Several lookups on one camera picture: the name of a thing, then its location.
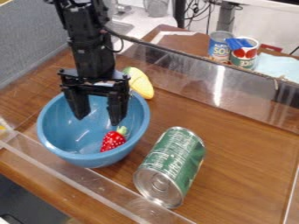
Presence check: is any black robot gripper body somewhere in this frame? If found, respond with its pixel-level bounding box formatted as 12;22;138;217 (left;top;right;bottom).
52;0;130;96

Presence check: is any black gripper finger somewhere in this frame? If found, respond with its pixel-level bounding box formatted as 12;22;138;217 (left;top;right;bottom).
63;87;90;120
107;89;130;126

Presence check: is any red toy strawberry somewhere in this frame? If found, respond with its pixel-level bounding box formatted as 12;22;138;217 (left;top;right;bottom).
100;126;127;152

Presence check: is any blue plastic bowl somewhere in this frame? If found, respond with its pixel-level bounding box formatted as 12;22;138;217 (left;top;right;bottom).
36;91;151;168

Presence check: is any clear acrylic front barrier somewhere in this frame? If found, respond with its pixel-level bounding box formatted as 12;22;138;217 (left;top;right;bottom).
0;117;195;224

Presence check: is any clear acrylic barrier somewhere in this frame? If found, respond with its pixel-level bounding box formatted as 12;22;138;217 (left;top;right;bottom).
116;24;299;135
0;117;195;224

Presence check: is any green labelled tin can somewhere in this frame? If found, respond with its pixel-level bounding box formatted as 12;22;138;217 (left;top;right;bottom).
134;127;206;208

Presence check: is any clear acrylic back barrier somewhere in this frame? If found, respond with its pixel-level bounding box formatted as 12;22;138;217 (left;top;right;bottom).
116;24;299;135

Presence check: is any blue soup can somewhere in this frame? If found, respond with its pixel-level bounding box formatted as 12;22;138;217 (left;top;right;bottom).
208;31;234;62

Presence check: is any red and white tomato can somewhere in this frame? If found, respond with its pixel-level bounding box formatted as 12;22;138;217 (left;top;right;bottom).
230;37;259;69

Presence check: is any blue plastic piece on can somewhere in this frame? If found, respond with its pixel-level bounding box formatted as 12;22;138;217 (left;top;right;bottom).
224;38;252;51

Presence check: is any grey metal pole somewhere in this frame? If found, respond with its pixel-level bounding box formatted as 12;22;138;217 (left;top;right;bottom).
216;1;235;32

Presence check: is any light blue cloth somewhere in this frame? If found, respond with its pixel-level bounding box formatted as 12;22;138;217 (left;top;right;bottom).
254;52;299;84

